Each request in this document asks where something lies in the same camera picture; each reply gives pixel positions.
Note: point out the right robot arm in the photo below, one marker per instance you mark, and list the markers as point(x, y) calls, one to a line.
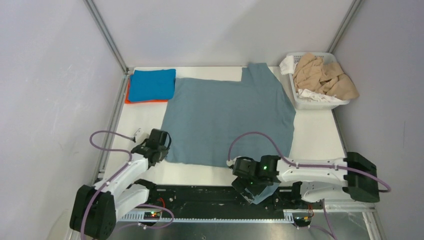
point(353, 177)

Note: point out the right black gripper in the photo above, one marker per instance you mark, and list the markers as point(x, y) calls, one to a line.
point(240, 184)

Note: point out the folded orange t-shirt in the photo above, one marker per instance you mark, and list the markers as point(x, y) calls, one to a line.
point(127, 101)

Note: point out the left controller board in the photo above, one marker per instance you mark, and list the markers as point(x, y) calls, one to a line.
point(152, 215)

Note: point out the left corner aluminium post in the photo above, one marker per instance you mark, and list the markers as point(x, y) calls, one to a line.
point(103, 28)

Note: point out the beige crumpled t-shirt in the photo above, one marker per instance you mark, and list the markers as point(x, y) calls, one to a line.
point(312, 75)

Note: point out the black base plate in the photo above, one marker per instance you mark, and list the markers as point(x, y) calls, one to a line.
point(223, 203)

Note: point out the corner aluminium post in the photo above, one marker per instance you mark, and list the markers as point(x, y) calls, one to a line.
point(103, 28)
point(349, 17)

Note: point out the white laundry basket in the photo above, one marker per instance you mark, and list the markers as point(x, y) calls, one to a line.
point(300, 105)

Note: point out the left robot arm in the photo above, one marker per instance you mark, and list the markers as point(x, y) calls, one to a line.
point(98, 207)

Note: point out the right corner aluminium post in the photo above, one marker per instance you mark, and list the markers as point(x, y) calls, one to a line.
point(349, 17)

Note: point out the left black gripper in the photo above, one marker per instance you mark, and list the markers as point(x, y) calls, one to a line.
point(164, 153)

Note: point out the aluminium frame rail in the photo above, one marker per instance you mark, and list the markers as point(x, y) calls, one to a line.
point(336, 206)

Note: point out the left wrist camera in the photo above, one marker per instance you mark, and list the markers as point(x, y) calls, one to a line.
point(137, 136)

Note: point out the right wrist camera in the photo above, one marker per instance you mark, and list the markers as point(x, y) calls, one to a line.
point(230, 163)

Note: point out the folded blue t-shirt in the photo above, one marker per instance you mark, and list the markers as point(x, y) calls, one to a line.
point(147, 85)

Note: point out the controller board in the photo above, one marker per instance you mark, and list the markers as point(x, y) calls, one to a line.
point(152, 215)
point(302, 222)

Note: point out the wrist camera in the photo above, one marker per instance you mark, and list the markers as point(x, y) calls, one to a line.
point(137, 136)
point(230, 163)

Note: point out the grey-blue t-shirt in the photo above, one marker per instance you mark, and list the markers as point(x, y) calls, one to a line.
point(209, 120)

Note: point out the right controller board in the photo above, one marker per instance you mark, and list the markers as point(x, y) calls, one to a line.
point(302, 222)

